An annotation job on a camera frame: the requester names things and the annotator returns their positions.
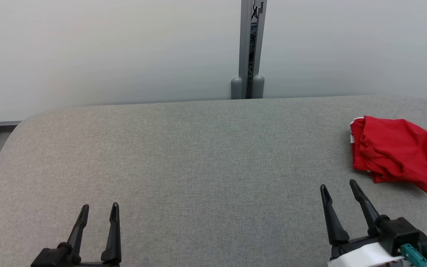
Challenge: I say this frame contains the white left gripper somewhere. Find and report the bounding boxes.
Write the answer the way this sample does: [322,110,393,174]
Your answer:
[66,202,122,267]

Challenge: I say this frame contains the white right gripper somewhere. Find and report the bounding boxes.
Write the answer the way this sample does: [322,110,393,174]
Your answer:
[320,179,407,267]

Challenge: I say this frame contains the red shorts with white stripe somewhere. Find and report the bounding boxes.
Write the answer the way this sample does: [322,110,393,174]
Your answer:
[350,116,427,194]

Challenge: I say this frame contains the teal right camera connector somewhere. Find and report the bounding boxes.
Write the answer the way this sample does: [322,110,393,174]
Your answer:
[400,244,427,266]

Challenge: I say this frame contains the grey cylinder post foot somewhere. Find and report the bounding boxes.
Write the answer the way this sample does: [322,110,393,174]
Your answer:
[231,77,243,100]
[252,75,265,99]

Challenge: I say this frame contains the grey metal wall rail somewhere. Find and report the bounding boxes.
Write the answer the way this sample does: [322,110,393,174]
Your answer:
[239,0,268,99]

